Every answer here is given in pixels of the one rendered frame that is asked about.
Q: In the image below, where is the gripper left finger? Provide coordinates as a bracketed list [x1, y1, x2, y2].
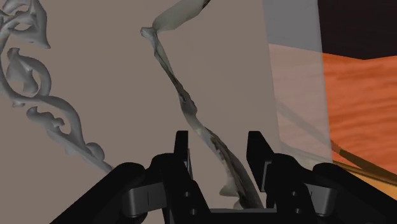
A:
[48, 130, 212, 224]

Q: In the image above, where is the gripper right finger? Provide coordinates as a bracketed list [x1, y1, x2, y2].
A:
[246, 130, 397, 224]

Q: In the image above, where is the brown wooden stick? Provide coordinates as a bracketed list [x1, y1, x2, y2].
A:
[330, 139, 397, 187]

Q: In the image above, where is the pale twisted long utensil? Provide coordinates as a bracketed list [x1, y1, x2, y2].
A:
[140, 0, 265, 211]

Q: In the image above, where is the grey ornate scroll ornament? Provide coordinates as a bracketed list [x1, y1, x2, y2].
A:
[0, 0, 115, 174]

